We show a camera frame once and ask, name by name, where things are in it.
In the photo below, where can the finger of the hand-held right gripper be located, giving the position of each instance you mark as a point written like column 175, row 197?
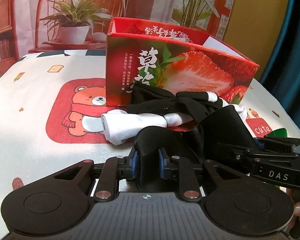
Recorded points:
column 258, row 145
column 237, row 153

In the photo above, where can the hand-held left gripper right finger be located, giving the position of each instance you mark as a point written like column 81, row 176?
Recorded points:
column 162, row 163

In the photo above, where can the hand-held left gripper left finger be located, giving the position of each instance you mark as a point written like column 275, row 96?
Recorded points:
column 133, row 163

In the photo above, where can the green tinsel bundle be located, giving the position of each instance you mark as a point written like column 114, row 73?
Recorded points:
column 280, row 132

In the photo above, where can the black satin cloth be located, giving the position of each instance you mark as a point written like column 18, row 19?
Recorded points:
column 215, row 130

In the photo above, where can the black sock with white cuff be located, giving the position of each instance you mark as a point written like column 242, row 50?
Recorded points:
column 152, row 100

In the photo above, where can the red strawberry print cardboard box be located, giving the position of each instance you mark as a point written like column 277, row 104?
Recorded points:
column 190, row 72

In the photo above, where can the cartoon printed tablecloth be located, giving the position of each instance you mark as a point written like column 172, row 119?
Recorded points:
column 40, row 155

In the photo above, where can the teal curtain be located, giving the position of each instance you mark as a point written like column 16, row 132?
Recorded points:
column 290, row 55

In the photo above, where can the yellow wooden panel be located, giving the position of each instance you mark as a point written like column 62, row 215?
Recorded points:
column 255, row 25

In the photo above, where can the room scene wall backdrop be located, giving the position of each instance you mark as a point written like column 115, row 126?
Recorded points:
column 140, row 0

